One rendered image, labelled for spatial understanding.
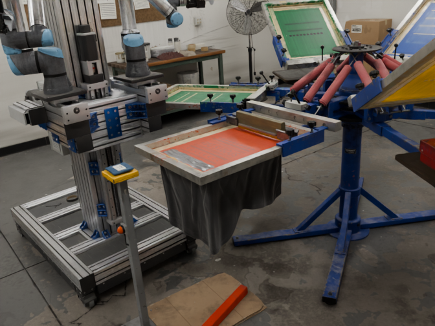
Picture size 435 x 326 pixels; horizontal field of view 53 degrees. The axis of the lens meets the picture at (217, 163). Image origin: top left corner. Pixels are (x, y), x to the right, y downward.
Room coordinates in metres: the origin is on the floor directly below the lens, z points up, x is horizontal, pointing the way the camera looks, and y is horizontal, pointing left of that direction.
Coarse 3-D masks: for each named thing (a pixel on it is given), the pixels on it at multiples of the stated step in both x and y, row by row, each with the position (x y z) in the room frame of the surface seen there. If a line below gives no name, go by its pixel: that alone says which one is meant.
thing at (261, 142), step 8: (256, 136) 2.23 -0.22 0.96; (264, 136) 2.23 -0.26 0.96; (248, 144) 2.12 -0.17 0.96; (256, 144) 2.11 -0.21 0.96; (264, 144) 2.11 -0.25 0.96; (272, 144) 2.10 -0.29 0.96; (248, 152) 2.01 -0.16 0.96; (256, 152) 2.00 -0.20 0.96; (224, 160) 1.92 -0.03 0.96; (232, 160) 1.92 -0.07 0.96
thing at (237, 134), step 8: (232, 128) 2.41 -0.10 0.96; (240, 128) 2.40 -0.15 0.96; (208, 136) 2.29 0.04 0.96; (216, 136) 2.28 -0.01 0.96; (224, 136) 2.27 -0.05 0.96; (232, 136) 2.26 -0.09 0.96; (240, 136) 2.25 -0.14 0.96; (248, 136) 2.24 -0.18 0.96; (184, 144) 2.19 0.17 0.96; (192, 144) 2.18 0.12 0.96; (184, 152) 2.08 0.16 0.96
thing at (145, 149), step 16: (208, 128) 2.38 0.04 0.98; (304, 128) 2.21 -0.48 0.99; (144, 144) 2.14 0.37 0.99; (160, 144) 2.19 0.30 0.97; (160, 160) 1.93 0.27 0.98; (176, 160) 1.88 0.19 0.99; (240, 160) 1.82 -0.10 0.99; (256, 160) 1.86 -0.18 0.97; (192, 176) 1.71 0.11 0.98; (208, 176) 1.69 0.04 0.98; (224, 176) 1.74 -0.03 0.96
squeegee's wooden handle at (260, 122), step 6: (240, 114) 2.37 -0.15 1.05; (246, 114) 2.33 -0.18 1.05; (252, 114) 2.30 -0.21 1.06; (240, 120) 2.37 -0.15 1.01; (246, 120) 2.33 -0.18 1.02; (252, 120) 2.29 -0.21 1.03; (258, 120) 2.25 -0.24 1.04; (264, 120) 2.21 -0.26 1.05; (270, 120) 2.18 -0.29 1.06; (276, 120) 2.16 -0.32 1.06; (252, 126) 2.29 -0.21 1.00; (258, 126) 2.25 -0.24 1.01; (264, 126) 2.21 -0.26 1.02; (270, 126) 2.18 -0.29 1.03; (276, 126) 2.14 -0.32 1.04; (282, 126) 2.12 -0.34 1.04; (276, 132) 2.14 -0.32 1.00
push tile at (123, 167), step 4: (116, 164) 1.94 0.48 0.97; (120, 164) 1.93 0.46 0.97; (124, 164) 1.93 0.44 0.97; (128, 164) 1.93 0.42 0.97; (108, 168) 1.90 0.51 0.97; (112, 168) 1.89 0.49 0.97; (116, 168) 1.89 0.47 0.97; (120, 168) 1.88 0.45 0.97; (124, 168) 1.88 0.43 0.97; (128, 168) 1.88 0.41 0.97; (132, 168) 1.88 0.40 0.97; (112, 172) 1.85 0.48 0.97; (116, 172) 1.84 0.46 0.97; (120, 172) 1.85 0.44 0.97
